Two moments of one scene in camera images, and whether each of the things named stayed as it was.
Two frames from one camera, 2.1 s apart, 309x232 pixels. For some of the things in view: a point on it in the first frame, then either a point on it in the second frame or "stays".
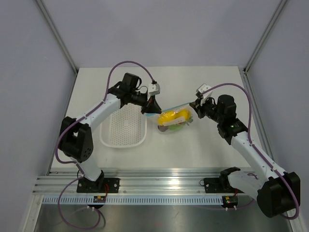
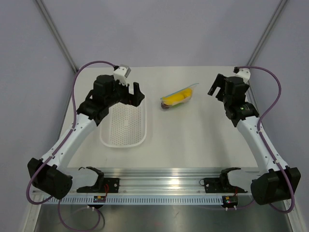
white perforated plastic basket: [126, 127] stays
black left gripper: [152, 106] -> [134, 99]
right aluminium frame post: [282, 4] stays
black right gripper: [204, 102] -> [220, 81]
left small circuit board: [101, 199] stays
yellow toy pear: [185, 113] -> [187, 93]
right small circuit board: [229, 201] stays
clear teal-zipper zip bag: [172, 120] -> [177, 97]
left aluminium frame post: [57, 36] stays
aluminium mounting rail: [134, 181] stays
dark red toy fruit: [162, 128] -> [164, 106]
